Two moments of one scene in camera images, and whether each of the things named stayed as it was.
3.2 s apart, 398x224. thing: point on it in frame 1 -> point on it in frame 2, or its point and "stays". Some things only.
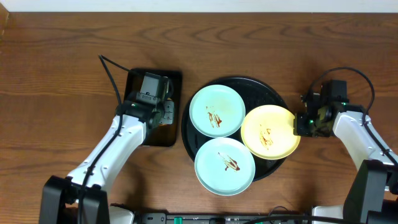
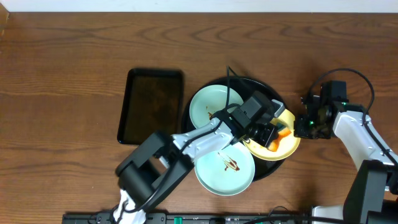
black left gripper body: [168, 112] -> [267, 134]
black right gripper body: [306, 125] stays
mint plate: [217, 111] stays
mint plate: [224, 166] stays
